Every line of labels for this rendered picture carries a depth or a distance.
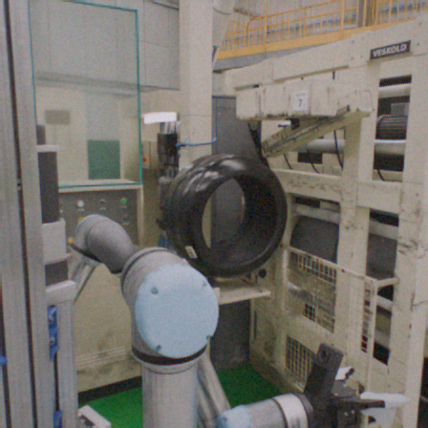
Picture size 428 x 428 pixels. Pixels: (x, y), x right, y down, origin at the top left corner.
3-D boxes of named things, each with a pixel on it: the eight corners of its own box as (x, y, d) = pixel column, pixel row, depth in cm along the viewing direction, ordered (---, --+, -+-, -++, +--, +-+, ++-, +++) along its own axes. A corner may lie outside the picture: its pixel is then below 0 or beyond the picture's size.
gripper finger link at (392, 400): (411, 424, 78) (358, 420, 80) (410, 394, 78) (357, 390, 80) (415, 435, 75) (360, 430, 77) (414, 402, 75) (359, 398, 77)
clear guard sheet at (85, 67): (38, 188, 217) (26, -7, 201) (140, 183, 242) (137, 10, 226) (39, 188, 215) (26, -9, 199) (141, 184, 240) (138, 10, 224)
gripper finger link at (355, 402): (382, 400, 79) (334, 396, 81) (381, 391, 79) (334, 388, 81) (386, 414, 75) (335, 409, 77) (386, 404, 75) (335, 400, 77)
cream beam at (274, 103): (234, 119, 219) (235, 91, 217) (273, 121, 230) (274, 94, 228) (310, 116, 166) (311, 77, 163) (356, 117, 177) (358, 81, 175)
